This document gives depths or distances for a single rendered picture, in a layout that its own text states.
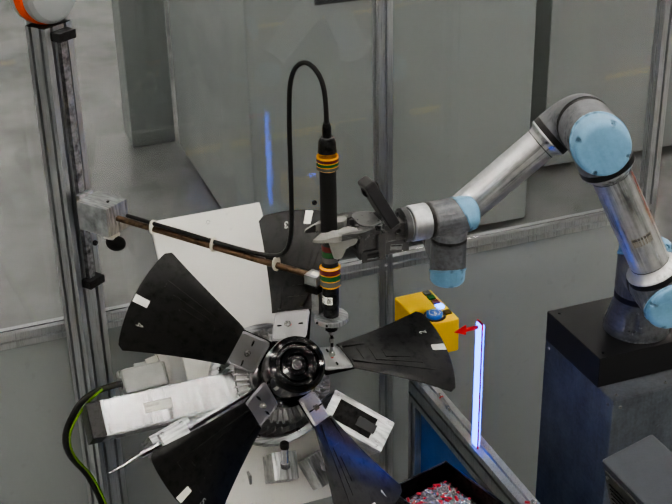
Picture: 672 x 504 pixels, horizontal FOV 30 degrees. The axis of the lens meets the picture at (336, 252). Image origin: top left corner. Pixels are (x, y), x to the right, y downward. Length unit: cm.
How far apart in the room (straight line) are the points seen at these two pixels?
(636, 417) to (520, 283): 87
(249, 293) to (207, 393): 30
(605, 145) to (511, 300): 124
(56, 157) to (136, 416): 63
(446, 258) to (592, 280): 128
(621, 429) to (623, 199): 58
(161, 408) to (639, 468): 99
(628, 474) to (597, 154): 66
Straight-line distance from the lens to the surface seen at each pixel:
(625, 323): 294
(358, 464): 263
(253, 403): 256
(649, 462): 229
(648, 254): 271
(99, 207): 285
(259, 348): 259
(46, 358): 327
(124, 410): 264
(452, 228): 257
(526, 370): 387
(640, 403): 293
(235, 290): 285
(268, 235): 272
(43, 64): 281
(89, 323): 308
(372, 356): 265
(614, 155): 256
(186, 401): 266
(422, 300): 308
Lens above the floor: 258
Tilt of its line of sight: 27 degrees down
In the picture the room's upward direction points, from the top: 1 degrees counter-clockwise
